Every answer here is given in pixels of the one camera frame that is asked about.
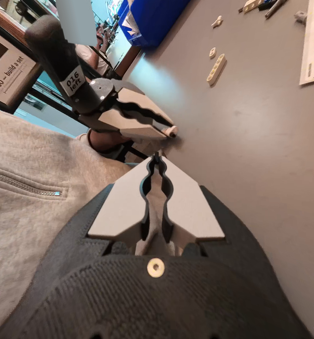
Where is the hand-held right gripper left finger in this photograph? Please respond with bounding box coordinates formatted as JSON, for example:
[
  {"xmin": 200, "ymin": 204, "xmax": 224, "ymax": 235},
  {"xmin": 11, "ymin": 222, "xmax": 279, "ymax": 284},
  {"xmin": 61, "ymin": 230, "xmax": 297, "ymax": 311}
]
[{"xmin": 87, "ymin": 156, "xmax": 155, "ymax": 249}]

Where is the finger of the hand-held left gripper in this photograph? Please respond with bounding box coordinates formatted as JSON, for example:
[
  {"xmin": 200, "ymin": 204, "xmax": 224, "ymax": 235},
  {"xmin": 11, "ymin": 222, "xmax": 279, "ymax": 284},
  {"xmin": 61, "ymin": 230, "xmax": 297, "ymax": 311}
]
[
  {"xmin": 117, "ymin": 87, "xmax": 175, "ymax": 129},
  {"xmin": 97, "ymin": 109, "xmax": 169, "ymax": 141}
]

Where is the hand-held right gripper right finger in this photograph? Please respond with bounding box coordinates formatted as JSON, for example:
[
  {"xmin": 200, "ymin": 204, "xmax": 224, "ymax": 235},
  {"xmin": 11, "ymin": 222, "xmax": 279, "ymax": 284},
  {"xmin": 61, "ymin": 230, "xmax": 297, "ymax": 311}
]
[{"xmin": 159, "ymin": 156, "xmax": 226, "ymax": 251}]

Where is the white lego beam with holes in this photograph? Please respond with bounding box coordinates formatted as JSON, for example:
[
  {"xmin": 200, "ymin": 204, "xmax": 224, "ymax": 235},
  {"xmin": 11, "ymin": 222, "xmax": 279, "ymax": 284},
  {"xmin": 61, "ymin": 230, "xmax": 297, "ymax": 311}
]
[{"xmin": 206, "ymin": 53, "xmax": 227, "ymax": 86}]

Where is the thick white lego beam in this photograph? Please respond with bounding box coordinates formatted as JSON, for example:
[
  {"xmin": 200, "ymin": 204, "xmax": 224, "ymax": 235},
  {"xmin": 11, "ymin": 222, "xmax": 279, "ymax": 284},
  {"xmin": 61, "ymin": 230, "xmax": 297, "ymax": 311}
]
[{"xmin": 243, "ymin": 0, "xmax": 263, "ymax": 14}]

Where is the grey lego axle pin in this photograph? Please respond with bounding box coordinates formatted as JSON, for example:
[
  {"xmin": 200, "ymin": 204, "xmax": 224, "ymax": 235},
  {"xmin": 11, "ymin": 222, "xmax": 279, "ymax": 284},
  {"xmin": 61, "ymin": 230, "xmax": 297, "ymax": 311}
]
[{"xmin": 264, "ymin": 0, "xmax": 290, "ymax": 19}]

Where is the person's left hand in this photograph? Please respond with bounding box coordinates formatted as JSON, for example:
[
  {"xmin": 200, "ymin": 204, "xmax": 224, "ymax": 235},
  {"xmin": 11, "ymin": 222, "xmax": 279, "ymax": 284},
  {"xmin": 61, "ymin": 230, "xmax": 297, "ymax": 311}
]
[{"xmin": 89, "ymin": 130, "xmax": 133, "ymax": 154}]

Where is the blue plastic bin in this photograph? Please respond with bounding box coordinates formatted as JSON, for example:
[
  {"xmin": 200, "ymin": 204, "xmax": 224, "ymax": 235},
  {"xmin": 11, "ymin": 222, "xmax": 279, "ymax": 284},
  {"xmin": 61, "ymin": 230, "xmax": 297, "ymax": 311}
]
[{"xmin": 117, "ymin": 0, "xmax": 192, "ymax": 48}]

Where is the grey zip sweatshirt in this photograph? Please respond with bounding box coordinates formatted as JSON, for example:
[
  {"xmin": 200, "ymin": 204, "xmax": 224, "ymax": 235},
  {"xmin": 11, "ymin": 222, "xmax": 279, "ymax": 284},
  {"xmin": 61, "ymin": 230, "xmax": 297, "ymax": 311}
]
[{"xmin": 0, "ymin": 109, "xmax": 147, "ymax": 339}]

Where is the brown wooden desk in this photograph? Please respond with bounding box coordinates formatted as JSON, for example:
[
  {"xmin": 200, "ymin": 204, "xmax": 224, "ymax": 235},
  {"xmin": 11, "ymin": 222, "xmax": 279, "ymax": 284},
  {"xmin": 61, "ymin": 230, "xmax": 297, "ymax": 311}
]
[{"xmin": 0, "ymin": 7, "xmax": 45, "ymax": 113}]

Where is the white wall poster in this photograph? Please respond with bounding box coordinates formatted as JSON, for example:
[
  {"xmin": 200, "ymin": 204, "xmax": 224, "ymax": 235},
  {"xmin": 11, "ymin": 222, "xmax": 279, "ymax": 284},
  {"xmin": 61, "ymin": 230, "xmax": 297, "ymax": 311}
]
[{"xmin": 0, "ymin": 26, "xmax": 38, "ymax": 107}]

